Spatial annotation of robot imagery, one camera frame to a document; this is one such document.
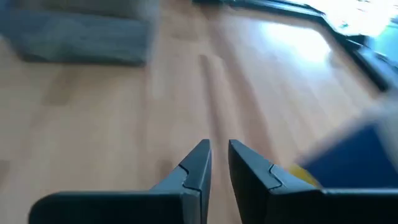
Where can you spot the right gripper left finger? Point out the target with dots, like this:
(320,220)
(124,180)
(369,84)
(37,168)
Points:
(124,208)

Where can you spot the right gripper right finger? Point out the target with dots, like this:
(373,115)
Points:
(295,208)

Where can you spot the disinfecting wipes canister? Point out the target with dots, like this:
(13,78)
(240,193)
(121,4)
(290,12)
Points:
(357,155)

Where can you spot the dark clear plastic tray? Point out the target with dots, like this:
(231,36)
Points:
(77,40)

